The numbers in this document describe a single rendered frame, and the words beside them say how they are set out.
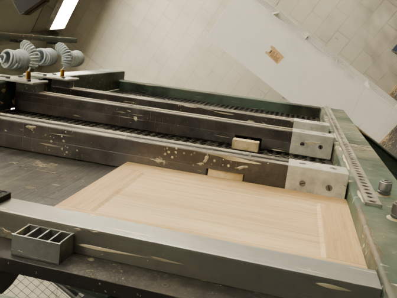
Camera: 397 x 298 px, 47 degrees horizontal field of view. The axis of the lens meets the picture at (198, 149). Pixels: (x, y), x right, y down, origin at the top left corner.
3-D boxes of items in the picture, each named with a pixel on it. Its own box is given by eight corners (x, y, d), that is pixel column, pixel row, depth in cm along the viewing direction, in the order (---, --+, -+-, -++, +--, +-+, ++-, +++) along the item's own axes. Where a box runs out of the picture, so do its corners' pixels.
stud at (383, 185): (390, 197, 89) (394, 183, 89) (377, 195, 90) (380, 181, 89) (388, 194, 92) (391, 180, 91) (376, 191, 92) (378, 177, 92)
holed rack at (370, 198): (381, 207, 82) (382, 204, 82) (364, 204, 83) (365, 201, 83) (329, 107, 240) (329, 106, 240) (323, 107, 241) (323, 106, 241)
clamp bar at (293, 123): (326, 146, 160) (339, 77, 155) (22, 99, 182) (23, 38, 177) (325, 141, 170) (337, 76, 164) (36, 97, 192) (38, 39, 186)
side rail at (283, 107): (317, 129, 236) (321, 108, 233) (117, 100, 256) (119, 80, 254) (316, 126, 243) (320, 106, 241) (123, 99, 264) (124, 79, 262)
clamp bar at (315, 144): (330, 161, 137) (345, 81, 132) (-18, 105, 160) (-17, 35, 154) (328, 154, 147) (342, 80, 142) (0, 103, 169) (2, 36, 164)
